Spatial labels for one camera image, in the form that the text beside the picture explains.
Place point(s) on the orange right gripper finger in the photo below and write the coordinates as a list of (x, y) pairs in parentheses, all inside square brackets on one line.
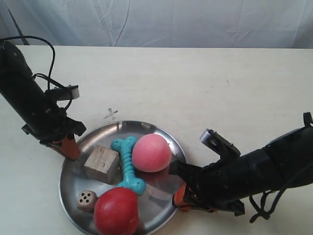
[(178, 197), (187, 208)]

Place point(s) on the teal bone toy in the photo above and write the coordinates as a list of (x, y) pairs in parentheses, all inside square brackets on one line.
[(125, 149)]

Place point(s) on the pink peach toy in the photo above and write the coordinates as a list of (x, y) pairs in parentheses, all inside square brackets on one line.
[(151, 153)]

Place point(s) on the wooden cube block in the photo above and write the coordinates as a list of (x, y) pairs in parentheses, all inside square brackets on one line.
[(102, 164)]

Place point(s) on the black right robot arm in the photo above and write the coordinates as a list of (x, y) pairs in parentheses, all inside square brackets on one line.
[(262, 175)]

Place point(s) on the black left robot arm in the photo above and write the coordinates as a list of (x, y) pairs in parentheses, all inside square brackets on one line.
[(40, 101)]

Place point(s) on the small wooden die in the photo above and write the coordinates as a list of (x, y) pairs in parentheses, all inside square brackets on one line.
[(86, 201)]

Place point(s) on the round steel plate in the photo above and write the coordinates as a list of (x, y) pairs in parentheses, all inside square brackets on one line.
[(154, 206)]

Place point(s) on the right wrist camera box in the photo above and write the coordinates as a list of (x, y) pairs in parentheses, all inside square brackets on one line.
[(226, 150)]

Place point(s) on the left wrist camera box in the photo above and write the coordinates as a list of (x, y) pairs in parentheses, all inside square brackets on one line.
[(62, 94)]

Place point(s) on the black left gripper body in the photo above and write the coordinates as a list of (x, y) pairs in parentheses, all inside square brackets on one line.
[(50, 129)]

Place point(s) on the white backdrop curtain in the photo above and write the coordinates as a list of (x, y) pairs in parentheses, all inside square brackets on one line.
[(162, 23)]

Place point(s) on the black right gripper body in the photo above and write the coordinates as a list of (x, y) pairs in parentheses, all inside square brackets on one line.
[(204, 188)]

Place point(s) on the red apple toy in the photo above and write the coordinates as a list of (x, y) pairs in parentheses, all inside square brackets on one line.
[(116, 212)]

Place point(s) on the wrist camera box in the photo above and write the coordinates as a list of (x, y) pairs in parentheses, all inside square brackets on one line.
[(226, 150), (62, 94)]

